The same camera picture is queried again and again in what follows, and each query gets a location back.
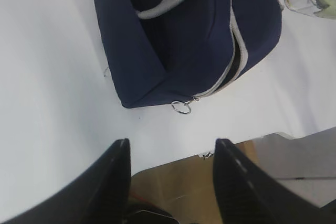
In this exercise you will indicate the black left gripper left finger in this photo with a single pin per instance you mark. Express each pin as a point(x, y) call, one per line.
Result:
point(98, 195)

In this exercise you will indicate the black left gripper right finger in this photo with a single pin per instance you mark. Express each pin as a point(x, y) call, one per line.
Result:
point(246, 194)

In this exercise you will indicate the navy blue lunch bag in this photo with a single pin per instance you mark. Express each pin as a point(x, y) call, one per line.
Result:
point(178, 51)

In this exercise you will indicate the white tape under table edge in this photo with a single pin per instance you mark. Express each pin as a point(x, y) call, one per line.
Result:
point(206, 155)

